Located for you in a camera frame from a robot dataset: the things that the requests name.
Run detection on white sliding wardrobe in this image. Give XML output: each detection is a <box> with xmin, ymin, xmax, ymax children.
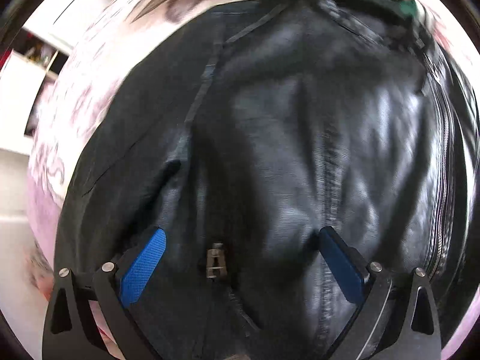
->
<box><xmin>1</xmin><ymin>0</ymin><xmax>112</xmax><ymax>155</ymax></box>

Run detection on floral purple bed blanket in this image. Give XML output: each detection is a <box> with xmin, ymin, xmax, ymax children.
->
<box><xmin>28</xmin><ymin>0</ymin><xmax>479</xmax><ymax>359</ymax></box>

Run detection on black leather jacket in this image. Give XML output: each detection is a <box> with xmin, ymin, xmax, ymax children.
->
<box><xmin>55</xmin><ymin>0</ymin><xmax>479</xmax><ymax>359</ymax></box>

